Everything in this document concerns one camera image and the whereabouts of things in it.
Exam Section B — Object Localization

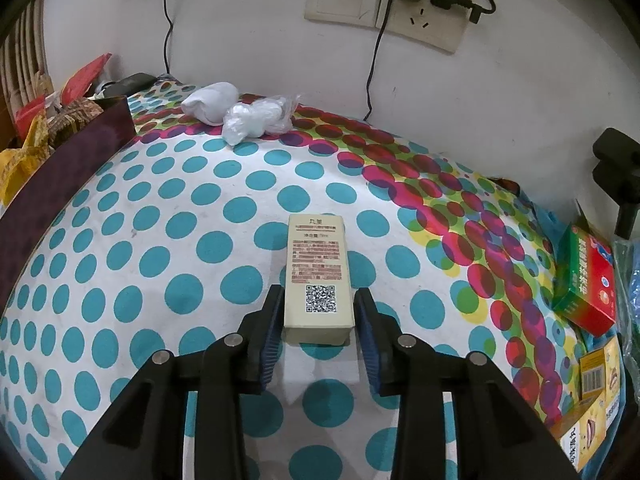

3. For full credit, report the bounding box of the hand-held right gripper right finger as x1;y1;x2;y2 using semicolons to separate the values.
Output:
353;289;581;480

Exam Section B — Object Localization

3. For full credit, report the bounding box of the beige wall socket plate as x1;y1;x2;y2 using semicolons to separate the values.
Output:
375;0;474;54

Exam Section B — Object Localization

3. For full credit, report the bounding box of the white towel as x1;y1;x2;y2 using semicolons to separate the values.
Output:
181;82;239;126

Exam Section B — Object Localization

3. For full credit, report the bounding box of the clear plastic bag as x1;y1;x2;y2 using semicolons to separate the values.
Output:
221;94;303;147

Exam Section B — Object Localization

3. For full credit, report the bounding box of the beige slatted furniture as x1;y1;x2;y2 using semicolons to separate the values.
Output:
0;0;53;116

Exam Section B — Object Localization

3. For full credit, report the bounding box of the black charger cable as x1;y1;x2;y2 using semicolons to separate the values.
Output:
366;0;391;122

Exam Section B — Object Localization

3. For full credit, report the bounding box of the dark flat object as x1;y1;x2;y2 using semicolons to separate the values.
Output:
101;72;159;99

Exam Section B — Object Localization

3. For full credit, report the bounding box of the clear bag with blue items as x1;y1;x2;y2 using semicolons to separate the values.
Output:
612;239;640;363

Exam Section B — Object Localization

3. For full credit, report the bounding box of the yellow box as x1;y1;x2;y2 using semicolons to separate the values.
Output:
546;394;624;474
579;336;624;402

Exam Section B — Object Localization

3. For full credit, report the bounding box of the orange snack packet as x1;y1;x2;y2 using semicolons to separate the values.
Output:
0;114;52;207

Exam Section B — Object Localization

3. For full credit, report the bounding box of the dark brown storage box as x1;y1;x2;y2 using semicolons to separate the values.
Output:
0;95;139;307

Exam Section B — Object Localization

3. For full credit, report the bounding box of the red snack packet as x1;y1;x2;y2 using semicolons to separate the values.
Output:
59;52;114;111

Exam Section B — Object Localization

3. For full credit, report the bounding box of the brown patterned snack packet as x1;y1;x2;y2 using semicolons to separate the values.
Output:
46;97;107;137

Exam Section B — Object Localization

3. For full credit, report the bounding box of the black clamp stand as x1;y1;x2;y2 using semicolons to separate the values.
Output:
592;127;640;239

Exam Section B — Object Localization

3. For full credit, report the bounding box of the thin black wall cable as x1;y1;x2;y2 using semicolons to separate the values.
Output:
161;0;177;80

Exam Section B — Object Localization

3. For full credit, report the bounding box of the red and green box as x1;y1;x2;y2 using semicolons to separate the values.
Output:
551;221;618;337

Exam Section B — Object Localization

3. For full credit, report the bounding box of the polka dot blanket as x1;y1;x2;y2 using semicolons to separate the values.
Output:
0;79;578;480

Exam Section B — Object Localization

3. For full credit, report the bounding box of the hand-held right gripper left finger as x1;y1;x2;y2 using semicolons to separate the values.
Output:
60;284;286;480

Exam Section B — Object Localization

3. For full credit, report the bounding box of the small beige box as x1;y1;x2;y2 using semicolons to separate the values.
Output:
283;213;357;346

